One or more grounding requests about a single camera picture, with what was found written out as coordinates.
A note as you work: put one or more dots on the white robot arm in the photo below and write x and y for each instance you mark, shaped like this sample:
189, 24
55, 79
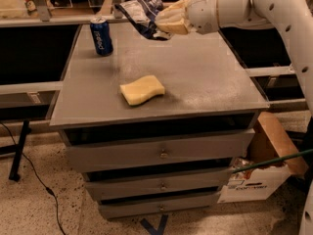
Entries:
292, 19

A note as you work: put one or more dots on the blue Pepsi can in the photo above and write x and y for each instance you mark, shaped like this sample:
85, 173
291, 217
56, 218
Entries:
100, 30

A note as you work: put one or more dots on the grey drawer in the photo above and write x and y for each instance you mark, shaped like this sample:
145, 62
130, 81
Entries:
158, 205
158, 183
222, 145

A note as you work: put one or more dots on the open cardboard box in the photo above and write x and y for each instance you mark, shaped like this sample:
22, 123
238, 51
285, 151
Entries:
270, 141

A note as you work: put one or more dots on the blue chip bag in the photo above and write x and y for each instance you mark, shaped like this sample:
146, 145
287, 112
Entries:
142, 15

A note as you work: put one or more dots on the grey metal railing frame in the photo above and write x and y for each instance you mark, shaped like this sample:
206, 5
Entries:
199, 98

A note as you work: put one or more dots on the middle grey drawer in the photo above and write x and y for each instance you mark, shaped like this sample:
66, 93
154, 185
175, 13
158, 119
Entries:
158, 183

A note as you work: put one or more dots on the black stand leg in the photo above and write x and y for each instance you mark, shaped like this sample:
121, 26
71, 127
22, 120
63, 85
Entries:
18, 155

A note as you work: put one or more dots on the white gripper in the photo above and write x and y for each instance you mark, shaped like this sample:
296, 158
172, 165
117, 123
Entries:
202, 11

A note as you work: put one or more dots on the green pole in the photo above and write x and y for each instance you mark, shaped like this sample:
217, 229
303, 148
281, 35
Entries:
274, 161

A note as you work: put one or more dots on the bottom grey drawer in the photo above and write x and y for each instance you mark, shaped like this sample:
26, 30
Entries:
158, 205

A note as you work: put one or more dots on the grey drawer cabinet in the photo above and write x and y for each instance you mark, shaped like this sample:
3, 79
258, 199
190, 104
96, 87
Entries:
91, 109

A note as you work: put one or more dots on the yellow green sponge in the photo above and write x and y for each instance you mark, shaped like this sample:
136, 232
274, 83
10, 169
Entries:
142, 90

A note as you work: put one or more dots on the top grey drawer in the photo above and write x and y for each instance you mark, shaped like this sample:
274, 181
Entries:
222, 145

